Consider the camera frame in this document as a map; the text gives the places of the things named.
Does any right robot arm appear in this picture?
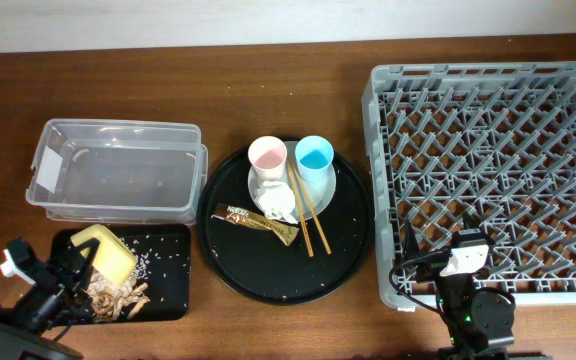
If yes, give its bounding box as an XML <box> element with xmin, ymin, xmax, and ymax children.
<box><xmin>389</xmin><ymin>213</ymin><xmax>516</xmax><ymax>360</ymax></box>

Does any round black tray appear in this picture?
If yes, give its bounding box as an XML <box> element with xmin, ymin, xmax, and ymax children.
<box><xmin>197</xmin><ymin>147</ymin><xmax>374</xmax><ymax>305</ymax></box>

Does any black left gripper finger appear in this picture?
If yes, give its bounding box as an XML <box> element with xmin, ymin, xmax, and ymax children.
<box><xmin>60</xmin><ymin>246</ymin><xmax>84</xmax><ymax>280</ymax></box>
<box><xmin>73</xmin><ymin>238</ymin><xmax>100</xmax><ymax>293</ymax></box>

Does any blue plastic cup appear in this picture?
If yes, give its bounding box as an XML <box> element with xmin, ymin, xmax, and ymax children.
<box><xmin>294</xmin><ymin>135</ymin><xmax>334</xmax><ymax>182</ymax></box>

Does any wooden chopstick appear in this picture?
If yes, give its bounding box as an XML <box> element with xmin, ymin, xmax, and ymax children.
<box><xmin>286</xmin><ymin>160</ymin><xmax>314</xmax><ymax>258</ymax></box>
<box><xmin>290</xmin><ymin>161</ymin><xmax>332</xmax><ymax>255</ymax></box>

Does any clear plastic waste bin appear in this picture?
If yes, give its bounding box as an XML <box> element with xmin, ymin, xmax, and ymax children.
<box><xmin>25</xmin><ymin>118</ymin><xmax>209</xmax><ymax>225</ymax></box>

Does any grey round plate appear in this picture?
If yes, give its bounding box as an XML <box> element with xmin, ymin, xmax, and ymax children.
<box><xmin>247</xmin><ymin>140</ymin><xmax>337</xmax><ymax>220</ymax></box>

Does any pink plastic cup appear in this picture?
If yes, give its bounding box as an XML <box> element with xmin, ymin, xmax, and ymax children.
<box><xmin>248</xmin><ymin>136</ymin><xmax>288</xmax><ymax>181</ymax></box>

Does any white napkin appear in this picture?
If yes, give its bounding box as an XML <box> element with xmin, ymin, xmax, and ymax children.
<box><xmin>253</xmin><ymin>181</ymin><xmax>298</xmax><ymax>224</ymax></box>

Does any gold coffee sachet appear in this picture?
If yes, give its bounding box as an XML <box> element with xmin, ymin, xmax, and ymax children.
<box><xmin>212</xmin><ymin>203</ymin><xmax>299</xmax><ymax>247</ymax></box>

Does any grey dishwasher rack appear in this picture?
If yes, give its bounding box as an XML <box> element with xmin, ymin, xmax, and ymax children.
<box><xmin>361</xmin><ymin>61</ymin><xmax>576</xmax><ymax>311</ymax></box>

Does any rectangular black tray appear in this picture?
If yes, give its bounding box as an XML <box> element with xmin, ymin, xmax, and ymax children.
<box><xmin>71</xmin><ymin>224</ymin><xmax>191</xmax><ymax>325</ymax></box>

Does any food scraps pile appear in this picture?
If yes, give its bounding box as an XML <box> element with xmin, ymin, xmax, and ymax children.
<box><xmin>86</xmin><ymin>270</ymin><xmax>150</xmax><ymax>323</ymax></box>

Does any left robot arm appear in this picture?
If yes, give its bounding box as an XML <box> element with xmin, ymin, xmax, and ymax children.
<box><xmin>0</xmin><ymin>238</ymin><xmax>100</xmax><ymax>359</ymax></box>

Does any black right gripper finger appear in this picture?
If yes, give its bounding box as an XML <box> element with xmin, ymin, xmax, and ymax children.
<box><xmin>402</xmin><ymin>219</ymin><xmax>420</xmax><ymax>262</ymax></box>
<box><xmin>460</xmin><ymin>212</ymin><xmax>494</xmax><ymax>245</ymax></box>

